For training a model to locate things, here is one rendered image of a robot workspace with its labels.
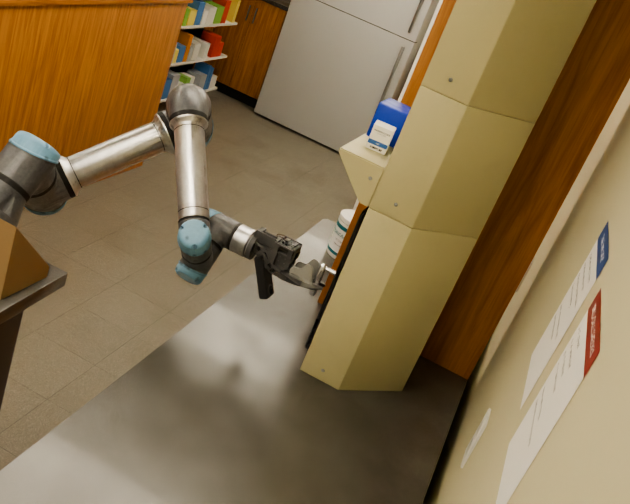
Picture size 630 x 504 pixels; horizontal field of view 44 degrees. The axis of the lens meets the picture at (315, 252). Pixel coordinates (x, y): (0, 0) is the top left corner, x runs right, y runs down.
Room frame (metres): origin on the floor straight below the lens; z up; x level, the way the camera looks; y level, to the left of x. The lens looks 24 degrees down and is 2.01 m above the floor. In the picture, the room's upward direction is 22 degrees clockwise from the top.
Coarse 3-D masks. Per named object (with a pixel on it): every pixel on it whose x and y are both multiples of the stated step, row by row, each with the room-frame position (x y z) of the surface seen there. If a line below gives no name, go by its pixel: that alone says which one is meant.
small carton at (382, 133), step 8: (376, 128) 1.80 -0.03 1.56; (384, 128) 1.80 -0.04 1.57; (392, 128) 1.82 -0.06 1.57; (376, 136) 1.80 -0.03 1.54; (384, 136) 1.79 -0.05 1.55; (392, 136) 1.81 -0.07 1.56; (368, 144) 1.80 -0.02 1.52; (376, 144) 1.80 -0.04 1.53; (384, 144) 1.79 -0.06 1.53; (384, 152) 1.79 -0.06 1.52
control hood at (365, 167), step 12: (348, 144) 1.76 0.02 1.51; (360, 144) 1.80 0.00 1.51; (348, 156) 1.71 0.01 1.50; (360, 156) 1.71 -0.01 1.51; (372, 156) 1.75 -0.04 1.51; (384, 156) 1.78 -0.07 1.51; (348, 168) 1.71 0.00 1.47; (360, 168) 1.70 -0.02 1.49; (372, 168) 1.70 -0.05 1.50; (384, 168) 1.70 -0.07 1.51; (360, 180) 1.70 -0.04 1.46; (372, 180) 1.69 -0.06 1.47; (360, 192) 1.70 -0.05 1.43; (372, 192) 1.69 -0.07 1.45
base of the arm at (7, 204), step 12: (0, 180) 1.59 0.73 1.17; (12, 180) 1.60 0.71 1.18; (0, 192) 1.57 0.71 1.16; (12, 192) 1.59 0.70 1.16; (24, 192) 1.62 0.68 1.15; (0, 204) 1.55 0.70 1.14; (12, 204) 1.58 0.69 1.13; (24, 204) 1.63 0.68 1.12; (0, 216) 1.54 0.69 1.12; (12, 216) 1.57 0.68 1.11
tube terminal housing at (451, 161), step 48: (432, 96) 1.68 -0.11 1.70; (432, 144) 1.68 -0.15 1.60; (480, 144) 1.71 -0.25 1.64; (384, 192) 1.69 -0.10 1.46; (432, 192) 1.68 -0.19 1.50; (480, 192) 1.75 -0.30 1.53; (384, 240) 1.68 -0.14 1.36; (432, 240) 1.71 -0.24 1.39; (336, 288) 1.69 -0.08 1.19; (384, 288) 1.67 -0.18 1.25; (432, 288) 1.74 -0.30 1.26; (336, 336) 1.68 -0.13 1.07; (384, 336) 1.70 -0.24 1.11; (336, 384) 1.67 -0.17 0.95; (384, 384) 1.74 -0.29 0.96
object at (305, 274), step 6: (294, 270) 1.74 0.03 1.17; (300, 270) 1.74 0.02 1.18; (306, 270) 1.74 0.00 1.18; (312, 270) 1.73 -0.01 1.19; (294, 276) 1.74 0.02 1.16; (300, 276) 1.74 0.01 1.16; (306, 276) 1.73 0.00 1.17; (312, 276) 1.73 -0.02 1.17; (306, 282) 1.73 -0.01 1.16; (312, 282) 1.74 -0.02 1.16; (312, 288) 1.73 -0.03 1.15; (318, 288) 1.73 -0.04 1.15
